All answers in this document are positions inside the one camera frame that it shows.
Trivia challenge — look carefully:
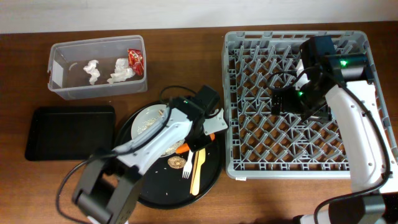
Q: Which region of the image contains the orange carrot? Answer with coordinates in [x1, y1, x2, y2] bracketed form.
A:
[175, 133, 215, 154]

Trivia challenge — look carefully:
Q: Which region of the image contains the white plastic fork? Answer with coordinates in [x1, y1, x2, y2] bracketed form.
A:
[182, 151, 193, 179]

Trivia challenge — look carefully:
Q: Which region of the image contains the brown mushroom slice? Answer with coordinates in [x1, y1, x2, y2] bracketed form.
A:
[167, 156, 186, 169]

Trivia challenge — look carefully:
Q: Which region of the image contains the pile of rice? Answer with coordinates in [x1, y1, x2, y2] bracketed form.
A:
[136, 108, 186, 156]

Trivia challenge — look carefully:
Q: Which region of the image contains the grey plate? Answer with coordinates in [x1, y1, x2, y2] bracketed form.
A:
[131, 103, 186, 158]

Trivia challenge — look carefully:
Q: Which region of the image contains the red snack wrapper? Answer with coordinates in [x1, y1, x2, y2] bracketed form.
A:
[127, 49, 144, 75]

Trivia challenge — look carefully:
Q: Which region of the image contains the white napkin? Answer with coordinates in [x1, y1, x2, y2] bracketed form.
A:
[83, 60, 100, 85]
[107, 58, 136, 84]

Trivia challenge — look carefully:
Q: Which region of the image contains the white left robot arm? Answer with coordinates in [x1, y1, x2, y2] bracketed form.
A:
[55, 85, 228, 224]

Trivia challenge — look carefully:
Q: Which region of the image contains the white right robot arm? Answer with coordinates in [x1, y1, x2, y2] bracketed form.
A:
[271, 35, 397, 223]

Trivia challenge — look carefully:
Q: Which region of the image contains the grey dishwasher rack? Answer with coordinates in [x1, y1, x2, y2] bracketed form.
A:
[222, 30, 398, 181]

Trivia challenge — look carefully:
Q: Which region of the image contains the wooden chopstick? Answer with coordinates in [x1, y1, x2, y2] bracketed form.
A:
[190, 150, 200, 195]

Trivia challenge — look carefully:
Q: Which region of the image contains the wooden knife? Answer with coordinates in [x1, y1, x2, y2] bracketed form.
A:
[193, 148, 206, 196]

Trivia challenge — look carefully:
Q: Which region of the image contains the round black tray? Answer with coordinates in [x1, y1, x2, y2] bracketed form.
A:
[112, 98, 226, 210]

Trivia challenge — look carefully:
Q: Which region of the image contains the clear plastic bin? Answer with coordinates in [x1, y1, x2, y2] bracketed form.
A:
[47, 35, 147, 100]

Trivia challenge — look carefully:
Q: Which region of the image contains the black rectangular tray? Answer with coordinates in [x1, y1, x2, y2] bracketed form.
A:
[25, 105, 116, 161]

